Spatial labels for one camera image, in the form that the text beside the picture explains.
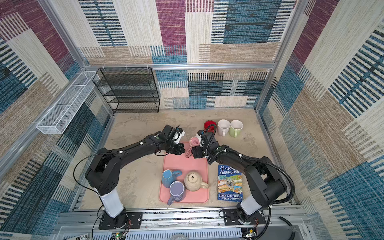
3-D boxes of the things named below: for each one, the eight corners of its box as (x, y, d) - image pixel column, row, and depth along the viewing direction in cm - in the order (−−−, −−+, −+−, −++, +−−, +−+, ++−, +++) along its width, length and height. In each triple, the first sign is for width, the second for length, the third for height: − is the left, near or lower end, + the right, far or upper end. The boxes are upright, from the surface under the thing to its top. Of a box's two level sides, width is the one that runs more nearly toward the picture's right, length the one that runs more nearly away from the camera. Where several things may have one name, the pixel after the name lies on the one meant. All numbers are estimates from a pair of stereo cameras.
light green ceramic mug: (223, 136, 106) (226, 127, 99) (231, 126, 112) (234, 117, 104) (234, 142, 103) (237, 133, 95) (241, 132, 109) (245, 123, 101)
